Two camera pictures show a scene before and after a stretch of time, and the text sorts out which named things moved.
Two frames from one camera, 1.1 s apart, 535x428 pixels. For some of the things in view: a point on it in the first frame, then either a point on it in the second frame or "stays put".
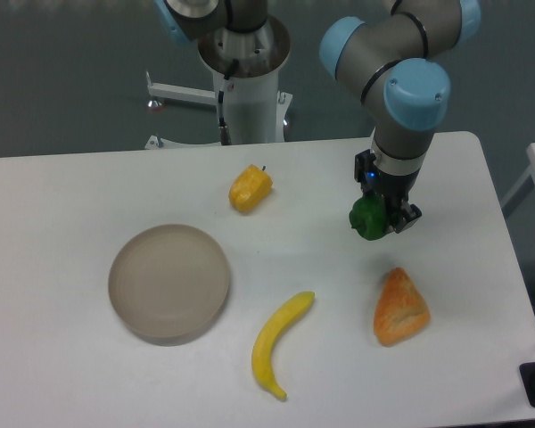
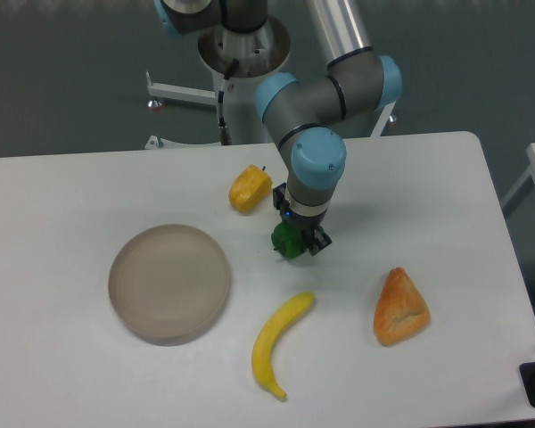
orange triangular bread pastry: [401, 310] stays put
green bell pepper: [371, 217] -> [288, 240]
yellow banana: [261, 359] stays put
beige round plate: [168, 284] stays put
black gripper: [395, 188] -> [307, 224]
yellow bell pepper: [250, 189] stays put
